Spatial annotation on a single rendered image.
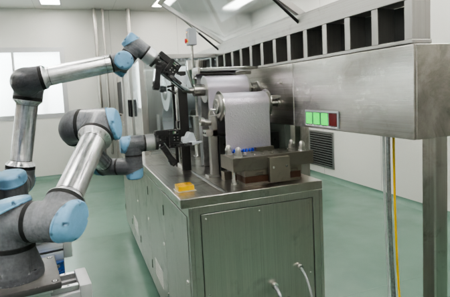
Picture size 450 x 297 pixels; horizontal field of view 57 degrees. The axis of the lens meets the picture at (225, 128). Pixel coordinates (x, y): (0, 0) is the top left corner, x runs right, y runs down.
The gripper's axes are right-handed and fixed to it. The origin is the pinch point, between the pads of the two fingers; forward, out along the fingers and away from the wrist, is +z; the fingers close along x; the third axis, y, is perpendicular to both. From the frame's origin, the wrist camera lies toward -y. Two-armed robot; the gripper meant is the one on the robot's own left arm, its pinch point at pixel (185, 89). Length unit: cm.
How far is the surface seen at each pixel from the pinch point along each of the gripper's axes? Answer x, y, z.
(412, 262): 41, 10, 220
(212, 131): 2.4, -7.5, 23.5
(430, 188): -79, 12, 75
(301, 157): -25, 4, 57
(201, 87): 23.4, 10.4, 11.2
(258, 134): -4.9, 4.2, 41.1
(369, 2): -68, 53, 21
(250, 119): -4.9, 7.6, 33.5
